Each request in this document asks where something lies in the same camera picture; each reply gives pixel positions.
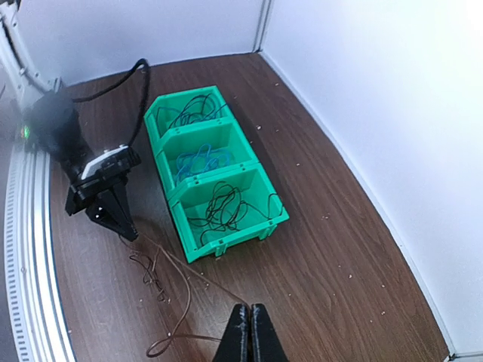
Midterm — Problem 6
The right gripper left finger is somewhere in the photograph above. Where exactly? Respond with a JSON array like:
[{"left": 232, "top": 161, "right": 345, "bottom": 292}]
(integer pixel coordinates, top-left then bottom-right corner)
[{"left": 212, "top": 304, "right": 250, "bottom": 362}]

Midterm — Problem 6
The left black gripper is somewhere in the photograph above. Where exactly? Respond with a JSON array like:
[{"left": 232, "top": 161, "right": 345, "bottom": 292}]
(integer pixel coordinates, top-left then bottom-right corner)
[{"left": 64, "top": 165, "right": 137, "bottom": 241}]

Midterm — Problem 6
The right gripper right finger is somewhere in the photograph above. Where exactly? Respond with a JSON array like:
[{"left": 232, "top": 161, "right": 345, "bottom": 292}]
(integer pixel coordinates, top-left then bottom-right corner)
[{"left": 249, "top": 303, "right": 288, "bottom": 362}]

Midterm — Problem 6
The brown cable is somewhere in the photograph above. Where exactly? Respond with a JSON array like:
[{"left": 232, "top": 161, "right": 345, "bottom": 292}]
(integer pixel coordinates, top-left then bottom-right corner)
[
  {"left": 187, "top": 181, "right": 278, "bottom": 246},
  {"left": 118, "top": 232, "right": 250, "bottom": 358}
]

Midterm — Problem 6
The light blue cable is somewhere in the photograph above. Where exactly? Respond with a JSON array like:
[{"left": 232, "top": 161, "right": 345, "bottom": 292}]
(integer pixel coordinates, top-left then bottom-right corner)
[{"left": 174, "top": 143, "right": 233, "bottom": 182}]

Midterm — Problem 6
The dark blue cable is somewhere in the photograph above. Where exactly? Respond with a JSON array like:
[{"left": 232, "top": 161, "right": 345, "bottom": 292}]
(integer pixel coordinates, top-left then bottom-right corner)
[{"left": 156, "top": 93, "right": 227, "bottom": 129}]

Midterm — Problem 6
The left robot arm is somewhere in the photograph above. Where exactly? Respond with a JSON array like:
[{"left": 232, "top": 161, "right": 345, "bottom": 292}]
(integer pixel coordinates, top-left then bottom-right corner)
[{"left": 26, "top": 91, "right": 141, "bottom": 241}]

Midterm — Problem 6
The middle green bin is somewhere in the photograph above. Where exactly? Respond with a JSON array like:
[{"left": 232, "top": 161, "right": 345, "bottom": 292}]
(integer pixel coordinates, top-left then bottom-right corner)
[{"left": 153, "top": 117, "right": 258, "bottom": 199}]

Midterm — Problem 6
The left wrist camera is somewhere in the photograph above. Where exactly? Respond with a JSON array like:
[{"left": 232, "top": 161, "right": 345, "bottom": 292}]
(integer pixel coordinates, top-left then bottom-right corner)
[{"left": 73, "top": 145, "right": 141, "bottom": 191}]

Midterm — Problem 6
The front aluminium rail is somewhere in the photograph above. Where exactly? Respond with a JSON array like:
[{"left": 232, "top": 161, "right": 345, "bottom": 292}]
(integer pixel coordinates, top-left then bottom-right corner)
[{"left": 4, "top": 144, "right": 75, "bottom": 361}]

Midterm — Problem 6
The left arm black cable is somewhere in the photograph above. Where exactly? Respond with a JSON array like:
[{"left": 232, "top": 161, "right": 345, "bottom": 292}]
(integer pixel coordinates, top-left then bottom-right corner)
[{"left": 69, "top": 58, "right": 152, "bottom": 146}]

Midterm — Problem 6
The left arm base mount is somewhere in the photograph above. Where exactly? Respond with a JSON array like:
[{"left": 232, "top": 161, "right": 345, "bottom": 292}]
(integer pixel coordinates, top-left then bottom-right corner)
[{"left": 1, "top": 1, "right": 62, "bottom": 110}]

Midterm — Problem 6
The left aluminium frame post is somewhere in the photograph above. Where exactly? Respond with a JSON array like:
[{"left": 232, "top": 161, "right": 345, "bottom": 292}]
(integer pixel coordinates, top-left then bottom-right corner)
[{"left": 251, "top": 0, "right": 273, "bottom": 53}]

